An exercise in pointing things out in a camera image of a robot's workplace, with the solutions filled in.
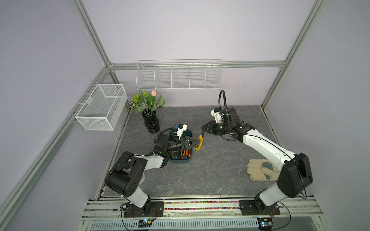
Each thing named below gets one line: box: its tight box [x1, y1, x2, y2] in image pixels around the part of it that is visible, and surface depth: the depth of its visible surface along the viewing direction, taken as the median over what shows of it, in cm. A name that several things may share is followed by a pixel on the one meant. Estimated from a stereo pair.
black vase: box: [141, 108, 160, 134], surface depth 99 cm
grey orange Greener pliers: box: [185, 149, 192, 160], surface depth 93 cm
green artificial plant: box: [129, 89, 166, 118], surface depth 91 cm
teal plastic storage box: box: [169, 147, 193, 164], surface depth 93 cm
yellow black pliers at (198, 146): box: [194, 130, 205, 151], surface depth 80 cm
